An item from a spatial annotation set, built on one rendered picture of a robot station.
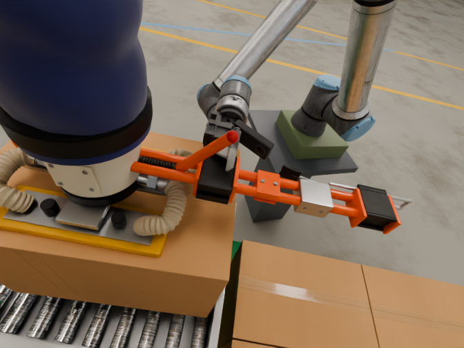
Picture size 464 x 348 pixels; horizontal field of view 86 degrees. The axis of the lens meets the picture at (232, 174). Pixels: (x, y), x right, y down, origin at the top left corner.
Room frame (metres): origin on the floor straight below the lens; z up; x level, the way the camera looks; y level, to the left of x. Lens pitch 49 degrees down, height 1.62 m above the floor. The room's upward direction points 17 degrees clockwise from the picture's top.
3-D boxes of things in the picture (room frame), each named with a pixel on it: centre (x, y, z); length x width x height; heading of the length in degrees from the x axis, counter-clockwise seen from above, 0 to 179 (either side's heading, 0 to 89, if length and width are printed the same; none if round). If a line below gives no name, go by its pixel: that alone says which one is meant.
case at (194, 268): (0.33, 0.26, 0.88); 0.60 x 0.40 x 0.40; 98
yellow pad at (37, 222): (0.21, 0.27, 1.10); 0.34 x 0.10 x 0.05; 97
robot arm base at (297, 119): (1.18, -0.31, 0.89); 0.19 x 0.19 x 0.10
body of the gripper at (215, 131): (0.47, 0.05, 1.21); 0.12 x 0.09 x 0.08; 6
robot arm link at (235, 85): (0.64, 0.06, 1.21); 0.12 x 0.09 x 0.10; 6
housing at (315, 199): (0.36, -0.18, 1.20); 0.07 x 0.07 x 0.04; 7
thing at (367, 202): (0.37, -0.32, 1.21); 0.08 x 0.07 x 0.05; 97
